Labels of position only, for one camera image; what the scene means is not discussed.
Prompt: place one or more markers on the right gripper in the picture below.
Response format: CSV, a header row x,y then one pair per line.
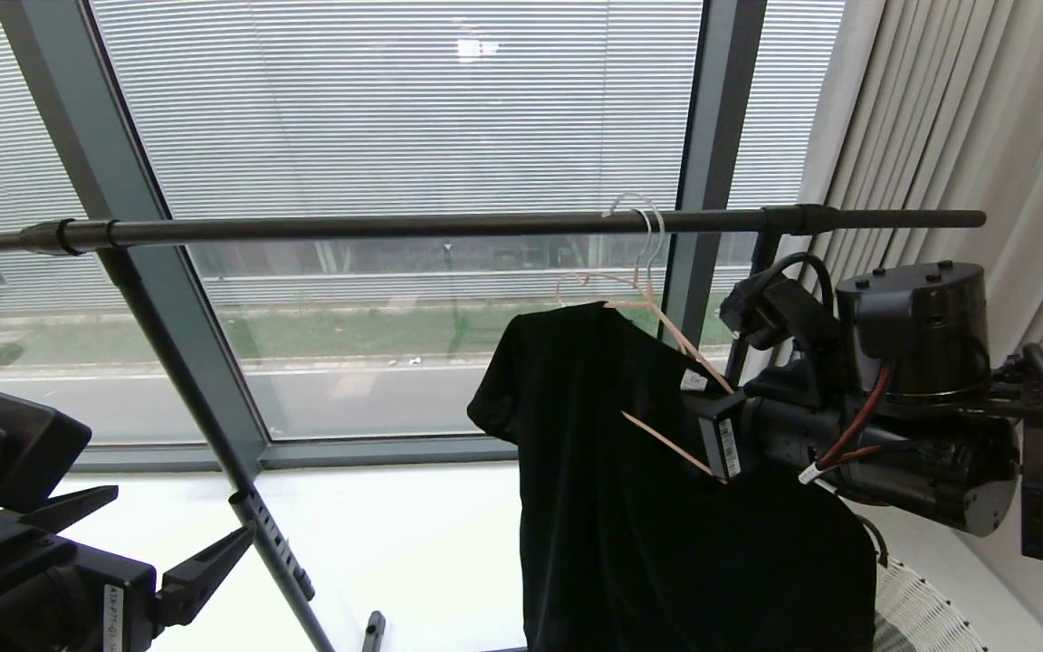
x,y
757,435

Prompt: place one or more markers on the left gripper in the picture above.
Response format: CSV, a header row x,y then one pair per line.
x,y
51,598

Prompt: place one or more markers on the pink clothes hanger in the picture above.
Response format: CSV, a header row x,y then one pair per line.
x,y
666,442
598,276

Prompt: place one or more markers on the black garment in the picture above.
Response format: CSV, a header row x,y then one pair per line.
x,y
648,543

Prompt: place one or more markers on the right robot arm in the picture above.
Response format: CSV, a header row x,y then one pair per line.
x,y
920,344

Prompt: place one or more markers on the white laundry basket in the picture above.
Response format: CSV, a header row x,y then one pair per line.
x,y
920,616

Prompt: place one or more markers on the black clothes rack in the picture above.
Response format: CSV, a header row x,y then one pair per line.
x,y
395,226

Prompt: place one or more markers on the beige curtain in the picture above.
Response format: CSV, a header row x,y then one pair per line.
x,y
983,109

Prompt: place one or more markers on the window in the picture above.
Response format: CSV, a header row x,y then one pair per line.
x,y
395,109

